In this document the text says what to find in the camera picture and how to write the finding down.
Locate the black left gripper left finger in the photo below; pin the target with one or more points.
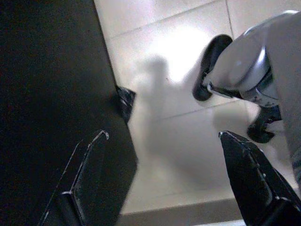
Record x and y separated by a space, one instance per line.
77 188

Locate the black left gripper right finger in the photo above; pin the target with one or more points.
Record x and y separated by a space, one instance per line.
256 188

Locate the black robot foot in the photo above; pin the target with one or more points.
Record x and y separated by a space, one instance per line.
209 66

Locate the grey robot leg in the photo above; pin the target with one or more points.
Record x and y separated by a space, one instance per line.
263 58

